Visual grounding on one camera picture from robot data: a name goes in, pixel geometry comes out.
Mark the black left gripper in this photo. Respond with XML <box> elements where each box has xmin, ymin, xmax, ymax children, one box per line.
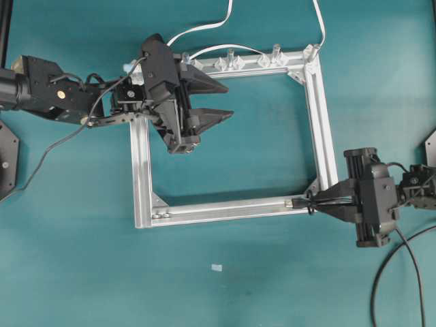
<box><xmin>140</xmin><ymin>33</ymin><xmax>234</xmax><ymax>154</ymax></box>

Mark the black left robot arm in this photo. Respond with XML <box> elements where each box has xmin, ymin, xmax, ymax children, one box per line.
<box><xmin>1</xmin><ymin>34</ymin><xmax>233</xmax><ymax>154</ymax></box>

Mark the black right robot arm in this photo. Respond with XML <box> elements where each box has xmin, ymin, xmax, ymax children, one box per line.
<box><xmin>191</xmin><ymin>147</ymin><xmax>435</xmax><ymax>247</ymax></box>

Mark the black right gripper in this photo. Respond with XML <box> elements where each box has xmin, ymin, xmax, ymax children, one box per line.
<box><xmin>315</xmin><ymin>147</ymin><xmax>399</xmax><ymax>247</ymax></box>

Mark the small tape scrap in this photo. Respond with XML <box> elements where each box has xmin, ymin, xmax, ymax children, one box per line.
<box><xmin>211</xmin><ymin>264</ymin><xmax>223</xmax><ymax>272</ymax></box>

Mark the black left camera cable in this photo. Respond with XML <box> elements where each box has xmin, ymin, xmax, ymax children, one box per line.
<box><xmin>0</xmin><ymin>56</ymin><xmax>147</xmax><ymax>202</ymax></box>

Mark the black usb cable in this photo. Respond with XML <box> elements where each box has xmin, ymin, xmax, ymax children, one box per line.
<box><xmin>285</xmin><ymin>190</ymin><xmax>362</xmax><ymax>216</ymax></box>

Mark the white ethernet cable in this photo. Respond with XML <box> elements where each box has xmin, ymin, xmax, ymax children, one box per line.
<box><xmin>166</xmin><ymin>0</ymin><xmax>328</xmax><ymax>64</ymax></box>

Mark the aluminium extrusion frame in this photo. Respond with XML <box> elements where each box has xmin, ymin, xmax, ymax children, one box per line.
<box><xmin>129</xmin><ymin>45</ymin><xmax>338</xmax><ymax>229</ymax></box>

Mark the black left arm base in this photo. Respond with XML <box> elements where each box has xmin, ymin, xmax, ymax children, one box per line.
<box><xmin>0</xmin><ymin>121</ymin><xmax>20</xmax><ymax>199</ymax></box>

